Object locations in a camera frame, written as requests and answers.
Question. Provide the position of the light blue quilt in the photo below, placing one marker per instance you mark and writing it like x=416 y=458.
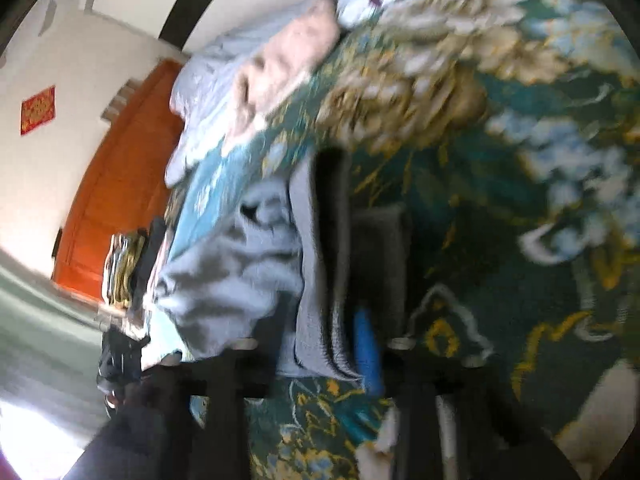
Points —
x=210 y=70

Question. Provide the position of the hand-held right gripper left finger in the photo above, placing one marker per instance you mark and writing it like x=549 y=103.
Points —
x=225 y=375

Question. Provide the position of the green floral blanket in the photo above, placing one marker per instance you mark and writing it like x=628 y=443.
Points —
x=500 y=110

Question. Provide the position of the grey knit sweater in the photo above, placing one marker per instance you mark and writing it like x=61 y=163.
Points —
x=225 y=280

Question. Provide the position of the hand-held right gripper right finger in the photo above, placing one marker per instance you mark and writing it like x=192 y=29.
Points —
x=369 y=350

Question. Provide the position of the red wall decoration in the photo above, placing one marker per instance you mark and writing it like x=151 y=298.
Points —
x=38 y=110

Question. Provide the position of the beige wall fixture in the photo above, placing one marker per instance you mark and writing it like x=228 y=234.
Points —
x=120 y=100

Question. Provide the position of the orange wooden door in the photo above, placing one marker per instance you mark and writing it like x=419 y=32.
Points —
x=115 y=185

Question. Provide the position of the pile of folded clothes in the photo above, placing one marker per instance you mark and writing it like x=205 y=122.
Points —
x=122 y=270

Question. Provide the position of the pink cloth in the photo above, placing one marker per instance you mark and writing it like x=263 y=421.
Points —
x=285 y=60

